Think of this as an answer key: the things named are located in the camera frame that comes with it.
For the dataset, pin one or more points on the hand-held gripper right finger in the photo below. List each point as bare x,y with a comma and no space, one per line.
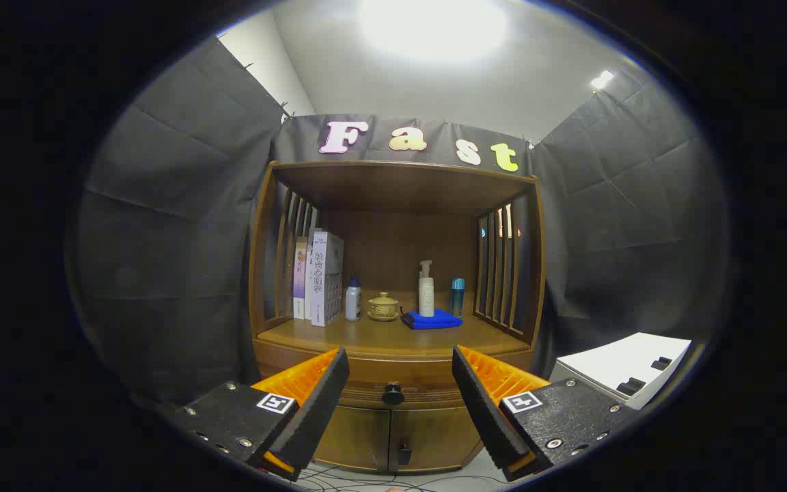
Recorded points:
482,403

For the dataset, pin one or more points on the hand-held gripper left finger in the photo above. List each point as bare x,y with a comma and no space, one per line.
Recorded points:
318,403

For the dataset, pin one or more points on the black drawer knob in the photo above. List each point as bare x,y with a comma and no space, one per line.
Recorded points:
393,393

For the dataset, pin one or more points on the wooden cabinet door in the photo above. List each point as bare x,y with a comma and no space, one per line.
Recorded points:
434,437
359,437

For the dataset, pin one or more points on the wooden countertop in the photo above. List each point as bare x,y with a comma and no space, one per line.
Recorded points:
380,336

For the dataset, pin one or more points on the wooden cabinet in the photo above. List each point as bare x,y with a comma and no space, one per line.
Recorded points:
393,253

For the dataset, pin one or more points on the blue folded cloth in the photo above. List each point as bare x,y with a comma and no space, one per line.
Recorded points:
434,320

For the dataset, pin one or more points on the white bottle blue cap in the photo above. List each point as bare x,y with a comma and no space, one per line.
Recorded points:
353,301

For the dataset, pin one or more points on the clear blue bottle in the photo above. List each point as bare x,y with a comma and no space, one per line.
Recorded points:
458,297

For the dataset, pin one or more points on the yellow lidded tea cup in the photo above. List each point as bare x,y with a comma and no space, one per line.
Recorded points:
383,307

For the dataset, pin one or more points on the white pump bottle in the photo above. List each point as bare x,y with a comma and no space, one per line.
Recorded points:
426,290

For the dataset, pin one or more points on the thick white book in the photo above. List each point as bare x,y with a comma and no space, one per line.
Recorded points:
325,273

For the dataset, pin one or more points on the thin purple book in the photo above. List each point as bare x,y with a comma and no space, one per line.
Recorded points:
299,273

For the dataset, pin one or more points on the white grey plastic storage unit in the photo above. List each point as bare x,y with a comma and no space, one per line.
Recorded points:
612,365

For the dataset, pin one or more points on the small ceiling light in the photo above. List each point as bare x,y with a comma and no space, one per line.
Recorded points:
602,80

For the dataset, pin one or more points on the large ceiling light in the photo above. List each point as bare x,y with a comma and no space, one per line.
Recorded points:
434,27

